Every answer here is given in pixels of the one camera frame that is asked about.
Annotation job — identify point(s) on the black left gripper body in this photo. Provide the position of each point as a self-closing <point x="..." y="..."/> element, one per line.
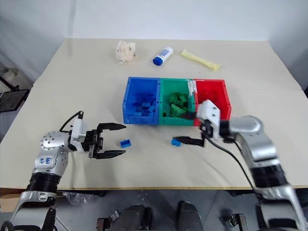
<point x="92" y="142"/>

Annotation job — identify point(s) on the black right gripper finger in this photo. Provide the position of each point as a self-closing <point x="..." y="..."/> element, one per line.
<point x="191" y="116"/>
<point x="190" y="140"/>

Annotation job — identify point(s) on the green toy block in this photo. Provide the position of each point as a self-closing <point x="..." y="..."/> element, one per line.
<point x="183" y="99"/>
<point x="177" y="108"/>
<point x="173" y="99"/>

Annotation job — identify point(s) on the clear plastic bag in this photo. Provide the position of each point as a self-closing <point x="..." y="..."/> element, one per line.
<point x="74" y="197"/>

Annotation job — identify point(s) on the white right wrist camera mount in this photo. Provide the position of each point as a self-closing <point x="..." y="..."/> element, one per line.
<point x="209" y="111"/>

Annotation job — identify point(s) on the white bottle with blue cap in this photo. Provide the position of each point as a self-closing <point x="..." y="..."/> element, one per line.
<point x="163" y="56"/>

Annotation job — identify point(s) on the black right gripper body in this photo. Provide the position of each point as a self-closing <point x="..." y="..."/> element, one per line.
<point x="208" y="130"/>

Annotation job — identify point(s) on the crumpled white plastic bag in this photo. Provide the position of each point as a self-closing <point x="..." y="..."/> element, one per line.
<point x="125" y="51"/>

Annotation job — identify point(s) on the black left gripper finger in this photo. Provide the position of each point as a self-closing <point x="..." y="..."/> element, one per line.
<point x="111" y="126"/>
<point x="110" y="154"/>

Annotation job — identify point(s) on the blue toy block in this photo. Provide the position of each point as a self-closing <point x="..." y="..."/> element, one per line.
<point x="138" y="113"/>
<point x="126" y="143"/>
<point x="145" y="105"/>
<point x="176" y="142"/>
<point x="152" y="108"/>

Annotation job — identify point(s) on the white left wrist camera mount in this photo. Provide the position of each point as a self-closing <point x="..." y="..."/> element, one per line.
<point x="78" y="130"/>

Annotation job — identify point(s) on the blue plastic bin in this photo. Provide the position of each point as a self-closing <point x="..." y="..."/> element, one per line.
<point x="140" y="101"/>

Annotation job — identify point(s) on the white torn bin label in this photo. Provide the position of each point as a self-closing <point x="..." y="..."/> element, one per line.
<point x="191" y="88"/>

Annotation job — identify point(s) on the dark rounded robot part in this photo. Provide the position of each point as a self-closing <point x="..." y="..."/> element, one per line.
<point x="134" y="217"/>
<point x="191" y="216"/>

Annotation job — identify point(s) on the brown cardboard box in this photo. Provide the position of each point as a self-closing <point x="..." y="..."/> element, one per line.
<point x="8" y="203"/>

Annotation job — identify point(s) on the green plastic bin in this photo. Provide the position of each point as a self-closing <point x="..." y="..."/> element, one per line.
<point x="176" y="101"/>

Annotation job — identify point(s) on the pale yellow packet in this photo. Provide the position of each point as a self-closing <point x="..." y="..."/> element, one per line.
<point x="199" y="59"/>

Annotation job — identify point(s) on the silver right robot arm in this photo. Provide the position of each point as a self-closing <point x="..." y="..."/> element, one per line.
<point x="257" y="144"/>

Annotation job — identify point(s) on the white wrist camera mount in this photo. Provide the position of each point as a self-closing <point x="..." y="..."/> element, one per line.
<point x="78" y="130"/>
<point x="209" y="111"/>

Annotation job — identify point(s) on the red plastic bin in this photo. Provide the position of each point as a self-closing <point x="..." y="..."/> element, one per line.
<point x="211" y="92"/>

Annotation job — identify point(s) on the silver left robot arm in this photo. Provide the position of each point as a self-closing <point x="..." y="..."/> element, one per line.
<point x="50" y="144"/>

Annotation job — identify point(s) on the black metal stand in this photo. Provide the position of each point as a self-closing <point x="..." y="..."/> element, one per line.
<point x="13" y="98"/>

